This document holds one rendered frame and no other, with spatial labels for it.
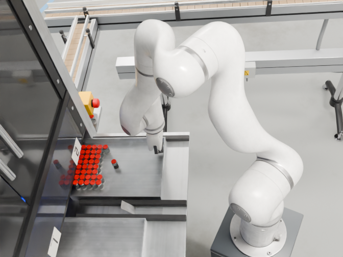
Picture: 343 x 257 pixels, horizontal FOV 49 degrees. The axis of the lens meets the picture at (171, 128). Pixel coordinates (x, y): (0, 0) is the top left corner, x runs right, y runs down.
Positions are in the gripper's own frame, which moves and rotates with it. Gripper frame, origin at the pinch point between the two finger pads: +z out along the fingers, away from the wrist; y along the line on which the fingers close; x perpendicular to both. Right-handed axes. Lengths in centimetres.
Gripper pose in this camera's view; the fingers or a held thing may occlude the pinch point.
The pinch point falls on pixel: (158, 148)
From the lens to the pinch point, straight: 147.1
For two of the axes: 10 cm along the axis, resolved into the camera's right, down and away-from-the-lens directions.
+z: 1.0, 5.8, 8.1
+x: 9.9, -0.1, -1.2
